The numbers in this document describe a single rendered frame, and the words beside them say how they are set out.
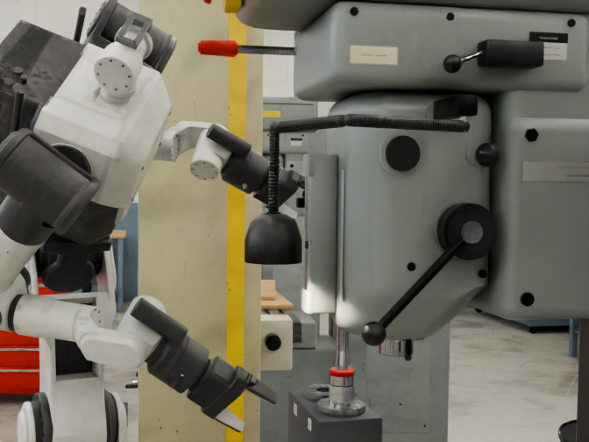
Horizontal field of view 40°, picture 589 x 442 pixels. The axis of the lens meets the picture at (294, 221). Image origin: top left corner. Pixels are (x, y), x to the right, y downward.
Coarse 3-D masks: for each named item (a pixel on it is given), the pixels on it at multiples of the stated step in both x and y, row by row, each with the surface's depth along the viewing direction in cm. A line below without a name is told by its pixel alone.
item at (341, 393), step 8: (352, 376) 150; (336, 384) 149; (344, 384) 149; (352, 384) 150; (336, 392) 149; (344, 392) 149; (352, 392) 150; (336, 400) 149; (344, 400) 149; (352, 400) 150
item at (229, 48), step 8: (200, 40) 114; (208, 40) 114; (216, 40) 114; (224, 40) 114; (232, 40) 115; (200, 48) 114; (208, 48) 114; (216, 48) 114; (224, 48) 114; (232, 48) 114; (240, 48) 115; (248, 48) 115; (256, 48) 115; (264, 48) 116; (272, 48) 116; (280, 48) 116; (288, 48) 116; (296, 48) 116; (232, 56) 115
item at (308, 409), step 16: (320, 384) 165; (288, 400) 165; (304, 400) 158; (320, 400) 153; (288, 416) 165; (304, 416) 154; (320, 416) 148; (336, 416) 147; (352, 416) 147; (368, 416) 148; (288, 432) 165; (304, 432) 154; (320, 432) 144; (336, 432) 145; (352, 432) 146; (368, 432) 147
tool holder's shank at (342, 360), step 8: (336, 336) 151; (344, 336) 150; (336, 344) 151; (344, 344) 150; (336, 352) 150; (344, 352) 150; (336, 360) 150; (344, 360) 150; (336, 368) 151; (344, 368) 150
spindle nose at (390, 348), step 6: (384, 342) 110; (390, 342) 110; (396, 342) 109; (402, 342) 110; (384, 348) 110; (390, 348) 110; (396, 348) 109; (402, 348) 110; (384, 354) 110; (390, 354) 110; (396, 354) 110; (402, 354) 110
